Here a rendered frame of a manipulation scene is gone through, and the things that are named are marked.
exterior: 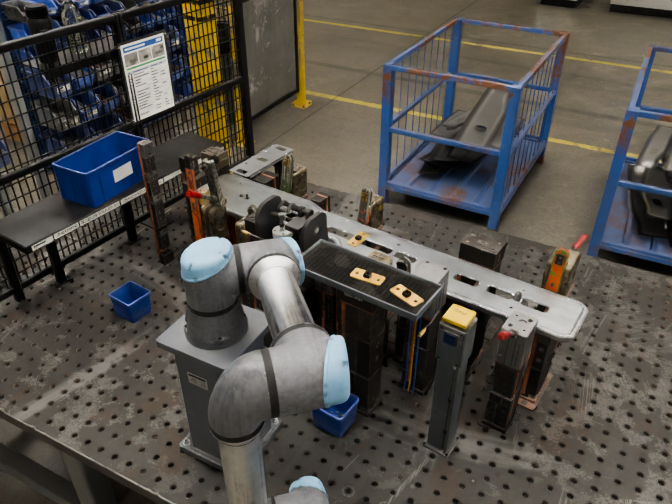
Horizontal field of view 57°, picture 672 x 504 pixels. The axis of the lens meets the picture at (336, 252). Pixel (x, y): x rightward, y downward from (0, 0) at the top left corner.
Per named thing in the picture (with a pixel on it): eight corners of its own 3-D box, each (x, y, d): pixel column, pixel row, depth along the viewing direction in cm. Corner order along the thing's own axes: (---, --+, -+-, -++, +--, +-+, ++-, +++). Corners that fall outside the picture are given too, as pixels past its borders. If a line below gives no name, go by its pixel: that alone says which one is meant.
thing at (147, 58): (177, 107, 252) (165, 29, 235) (133, 126, 237) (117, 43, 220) (173, 106, 253) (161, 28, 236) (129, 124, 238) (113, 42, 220)
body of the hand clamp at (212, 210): (236, 287, 228) (226, 203, 208) (223, 296, 223) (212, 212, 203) (224, 281, 231) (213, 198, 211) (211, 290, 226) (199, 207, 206)
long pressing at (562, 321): (594, 302, 175) (595, 298, 175) (569, 348, 160) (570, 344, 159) (227, 173, 239) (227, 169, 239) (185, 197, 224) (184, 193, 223)
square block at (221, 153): (237, 228, 261) (229, 149, 240) (224, 237, 255) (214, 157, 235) (223, 222, 264) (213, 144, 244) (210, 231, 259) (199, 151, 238)
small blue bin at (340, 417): (360, 419, 178) (360, 397, 173) (340, 442, 171) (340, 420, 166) (328, 402, 183) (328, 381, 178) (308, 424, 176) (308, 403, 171)
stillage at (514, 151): (442, 139, 498) (456, 15, 444) (543, 161, 466) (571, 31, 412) (376, 206, 412) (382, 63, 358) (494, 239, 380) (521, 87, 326)
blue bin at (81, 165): (156, 172, 231) (150, 139, 224) (94, 209, 209) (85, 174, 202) (123, 162, 237) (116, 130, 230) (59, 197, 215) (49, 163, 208)
